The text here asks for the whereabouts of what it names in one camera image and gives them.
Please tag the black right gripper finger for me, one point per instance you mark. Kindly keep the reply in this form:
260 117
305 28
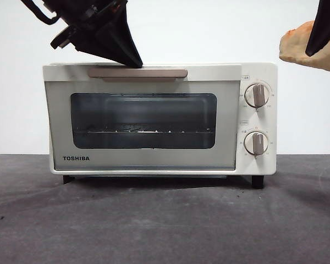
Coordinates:
324 24

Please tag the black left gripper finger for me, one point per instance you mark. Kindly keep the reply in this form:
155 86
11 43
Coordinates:
93 46
121 38

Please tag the golden bread roll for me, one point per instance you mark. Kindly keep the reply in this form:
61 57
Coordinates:
294 46

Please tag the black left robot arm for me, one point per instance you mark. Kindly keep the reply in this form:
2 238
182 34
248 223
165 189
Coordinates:
71 11

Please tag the beige oven knob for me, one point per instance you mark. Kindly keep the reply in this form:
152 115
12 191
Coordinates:
256 143
257 95

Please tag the white Toshiba toaster oven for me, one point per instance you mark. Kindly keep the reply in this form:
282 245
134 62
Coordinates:
259 165

